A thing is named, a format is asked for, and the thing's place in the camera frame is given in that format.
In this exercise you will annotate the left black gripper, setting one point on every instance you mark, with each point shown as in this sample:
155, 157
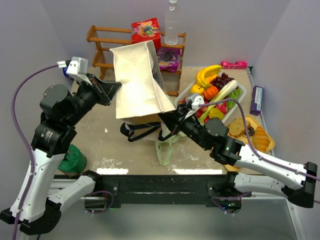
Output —
100, 90

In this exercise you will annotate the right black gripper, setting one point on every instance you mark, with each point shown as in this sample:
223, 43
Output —
178, 122

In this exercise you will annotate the light green plastic bag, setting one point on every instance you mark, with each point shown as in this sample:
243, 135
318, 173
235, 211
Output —
165, 147

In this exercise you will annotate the beige canvas tote bag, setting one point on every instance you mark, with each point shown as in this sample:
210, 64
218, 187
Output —
142, 95

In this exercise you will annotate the purple snack bag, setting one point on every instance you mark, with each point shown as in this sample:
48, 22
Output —
168, 59

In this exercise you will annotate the red snack bag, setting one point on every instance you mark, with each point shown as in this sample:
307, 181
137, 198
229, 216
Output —
147, 30

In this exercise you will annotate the clear plastic water bottle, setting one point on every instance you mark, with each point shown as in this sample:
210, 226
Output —
172, 23

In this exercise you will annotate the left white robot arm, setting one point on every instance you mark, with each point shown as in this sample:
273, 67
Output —
36, 212

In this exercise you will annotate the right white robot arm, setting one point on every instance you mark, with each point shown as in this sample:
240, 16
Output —
293, 181

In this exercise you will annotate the red cherries pile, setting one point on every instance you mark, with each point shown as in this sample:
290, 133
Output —
203, 108

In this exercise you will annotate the yellow apple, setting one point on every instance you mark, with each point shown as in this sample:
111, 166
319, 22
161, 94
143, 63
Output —
197, 89

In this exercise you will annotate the yellow star fruit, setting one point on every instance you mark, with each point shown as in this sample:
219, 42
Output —
216, 113

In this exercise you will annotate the blue white can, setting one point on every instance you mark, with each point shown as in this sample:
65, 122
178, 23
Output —
64, 71

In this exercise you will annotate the white fruit tray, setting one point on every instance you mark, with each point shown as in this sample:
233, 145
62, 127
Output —
186, 91

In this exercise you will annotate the small orange pumpkin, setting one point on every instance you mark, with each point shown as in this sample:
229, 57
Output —
210, 93

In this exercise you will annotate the pink dragon fruit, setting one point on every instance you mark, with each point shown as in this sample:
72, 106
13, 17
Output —
223, 107

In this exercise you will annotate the dark red grapes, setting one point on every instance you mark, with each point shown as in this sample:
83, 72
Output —
221, 80

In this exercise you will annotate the wooden shelf rack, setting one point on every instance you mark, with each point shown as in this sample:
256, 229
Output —
106, 38

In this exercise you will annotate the brown bread slice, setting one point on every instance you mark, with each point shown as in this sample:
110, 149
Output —
238, 127

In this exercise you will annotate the yellow banana bunch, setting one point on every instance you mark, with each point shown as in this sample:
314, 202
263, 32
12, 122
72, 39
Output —
206, 75

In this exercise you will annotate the green grapes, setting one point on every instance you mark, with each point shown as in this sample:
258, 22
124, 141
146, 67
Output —
235, 94

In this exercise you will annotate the green celery stalk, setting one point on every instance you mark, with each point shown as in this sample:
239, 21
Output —
227, 89

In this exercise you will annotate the green cloth bundle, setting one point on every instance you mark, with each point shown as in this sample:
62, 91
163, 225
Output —
74, 162

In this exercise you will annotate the chocolate donut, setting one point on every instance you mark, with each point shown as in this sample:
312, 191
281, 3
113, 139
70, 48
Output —
251, 131

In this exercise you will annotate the yellow bread tray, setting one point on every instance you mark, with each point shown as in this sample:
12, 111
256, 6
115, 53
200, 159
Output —
255, 124

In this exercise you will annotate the pink box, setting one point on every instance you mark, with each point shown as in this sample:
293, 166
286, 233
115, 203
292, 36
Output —
239, 65

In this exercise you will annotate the purple box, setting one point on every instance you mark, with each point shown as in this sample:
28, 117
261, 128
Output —
256, 101

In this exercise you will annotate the golden croissant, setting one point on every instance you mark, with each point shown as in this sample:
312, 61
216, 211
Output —
260, 140

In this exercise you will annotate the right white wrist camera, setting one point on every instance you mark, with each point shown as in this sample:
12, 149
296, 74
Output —
193, 104

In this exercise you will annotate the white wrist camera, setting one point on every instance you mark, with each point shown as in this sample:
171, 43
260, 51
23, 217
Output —
193, 104
77, 68

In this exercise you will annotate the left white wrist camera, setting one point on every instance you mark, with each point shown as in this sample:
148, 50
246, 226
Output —
77, 68

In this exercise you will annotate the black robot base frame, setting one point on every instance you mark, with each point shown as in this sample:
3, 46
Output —
209, 190

